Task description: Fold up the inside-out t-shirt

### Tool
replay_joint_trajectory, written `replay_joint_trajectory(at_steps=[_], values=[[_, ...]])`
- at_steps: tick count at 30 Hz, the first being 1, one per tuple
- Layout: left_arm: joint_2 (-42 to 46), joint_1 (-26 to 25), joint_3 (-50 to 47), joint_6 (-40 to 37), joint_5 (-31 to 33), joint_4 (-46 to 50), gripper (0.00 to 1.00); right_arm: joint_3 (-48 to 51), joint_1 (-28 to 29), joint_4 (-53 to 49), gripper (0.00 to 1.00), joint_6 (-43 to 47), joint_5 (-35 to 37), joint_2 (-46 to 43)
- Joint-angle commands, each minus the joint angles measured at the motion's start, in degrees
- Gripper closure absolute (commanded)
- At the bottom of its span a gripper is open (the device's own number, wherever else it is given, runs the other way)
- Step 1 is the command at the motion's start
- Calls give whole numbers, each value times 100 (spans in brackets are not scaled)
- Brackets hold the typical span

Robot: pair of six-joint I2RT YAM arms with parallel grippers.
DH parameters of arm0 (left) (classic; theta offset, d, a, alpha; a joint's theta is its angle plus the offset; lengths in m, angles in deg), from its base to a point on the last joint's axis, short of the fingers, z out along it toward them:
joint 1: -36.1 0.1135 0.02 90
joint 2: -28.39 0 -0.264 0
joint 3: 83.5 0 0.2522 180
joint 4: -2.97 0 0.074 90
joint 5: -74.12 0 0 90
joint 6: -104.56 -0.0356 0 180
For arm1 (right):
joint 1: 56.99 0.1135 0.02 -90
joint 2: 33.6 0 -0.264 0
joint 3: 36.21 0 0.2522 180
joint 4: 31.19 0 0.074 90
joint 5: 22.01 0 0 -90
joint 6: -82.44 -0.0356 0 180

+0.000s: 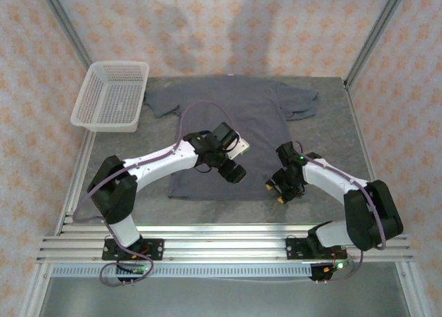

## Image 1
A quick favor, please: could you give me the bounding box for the white slotted cable duct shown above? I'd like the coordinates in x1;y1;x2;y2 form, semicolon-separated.
51;264;314;278

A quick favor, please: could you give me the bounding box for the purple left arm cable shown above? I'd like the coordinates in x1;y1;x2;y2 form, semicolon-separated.
72;101;241;287

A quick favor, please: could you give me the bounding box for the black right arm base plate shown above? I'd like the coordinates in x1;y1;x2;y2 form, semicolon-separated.
285;237;348;261

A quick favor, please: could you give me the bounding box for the white perforated plastic basket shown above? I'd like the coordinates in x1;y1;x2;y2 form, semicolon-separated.
70;60;150;134

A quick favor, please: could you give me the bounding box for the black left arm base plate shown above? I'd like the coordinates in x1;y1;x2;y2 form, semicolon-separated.
102;238;164;262

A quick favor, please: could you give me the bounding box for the aluminium table side rail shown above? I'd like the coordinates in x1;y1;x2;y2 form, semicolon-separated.
55;130;96;235
345;85;393;235

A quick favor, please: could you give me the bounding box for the grey metal lower panel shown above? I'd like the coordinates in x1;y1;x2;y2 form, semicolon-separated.
39;277;410;317

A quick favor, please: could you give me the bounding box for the aluminium frame post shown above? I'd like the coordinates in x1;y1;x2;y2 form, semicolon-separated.
345;0;410;90
36;0;93;71

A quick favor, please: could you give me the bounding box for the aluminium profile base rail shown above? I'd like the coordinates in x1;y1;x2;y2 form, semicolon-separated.
36;223;415;265

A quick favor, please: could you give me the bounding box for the small circuit board with LED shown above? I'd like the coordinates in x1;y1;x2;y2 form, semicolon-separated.
117;263;153;283
310;258;356;283

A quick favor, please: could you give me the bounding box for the grey t-shirt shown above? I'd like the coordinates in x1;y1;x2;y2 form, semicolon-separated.
143;74;320;202

